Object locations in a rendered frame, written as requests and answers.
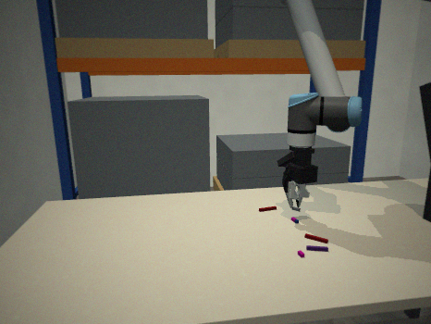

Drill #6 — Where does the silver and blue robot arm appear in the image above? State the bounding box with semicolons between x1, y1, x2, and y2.
280;0;363;148

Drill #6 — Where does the purple rod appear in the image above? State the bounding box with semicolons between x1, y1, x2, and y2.
306;245;328;252

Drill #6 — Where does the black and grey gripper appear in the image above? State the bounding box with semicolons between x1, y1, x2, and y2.
282;146;318;209

